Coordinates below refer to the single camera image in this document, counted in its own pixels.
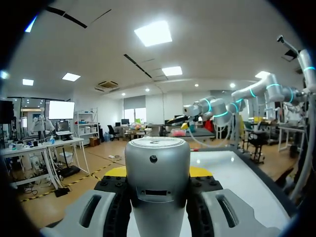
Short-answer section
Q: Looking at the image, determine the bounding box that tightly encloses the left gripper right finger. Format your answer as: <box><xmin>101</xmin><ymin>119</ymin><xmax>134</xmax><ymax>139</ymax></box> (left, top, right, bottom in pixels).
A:
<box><xmin>182</xmin><ymin>165</ymin><xmax>282</xmax><ymax>237</ymax></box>

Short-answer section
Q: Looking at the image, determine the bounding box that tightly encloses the large whiteboard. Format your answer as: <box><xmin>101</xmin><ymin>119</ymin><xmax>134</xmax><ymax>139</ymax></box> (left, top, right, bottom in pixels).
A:
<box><xmin>189</xmin><ymin>148</ymin><xmax>300</xmax><ymax>224</ymax></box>

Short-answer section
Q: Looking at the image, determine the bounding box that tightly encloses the white cable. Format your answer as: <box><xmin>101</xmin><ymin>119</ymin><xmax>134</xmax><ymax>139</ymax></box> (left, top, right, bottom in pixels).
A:
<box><xmin>187</xmin><ymin>92</ymin><xmax>316</xmax><ymax>205</ymax></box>

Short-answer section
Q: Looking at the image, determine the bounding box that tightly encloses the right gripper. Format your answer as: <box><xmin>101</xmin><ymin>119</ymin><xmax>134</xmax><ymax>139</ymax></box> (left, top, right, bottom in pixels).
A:
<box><xmin>183</xmin><ymin>103</ymin><xmax>202</xmax><ymax>118</ymax></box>

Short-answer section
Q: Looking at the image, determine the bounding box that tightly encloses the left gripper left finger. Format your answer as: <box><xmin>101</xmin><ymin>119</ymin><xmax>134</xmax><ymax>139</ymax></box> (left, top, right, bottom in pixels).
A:
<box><xmin>40</xmin><ymin>166</ymin><xmax>133</xmax><ymax>237</ymax></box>

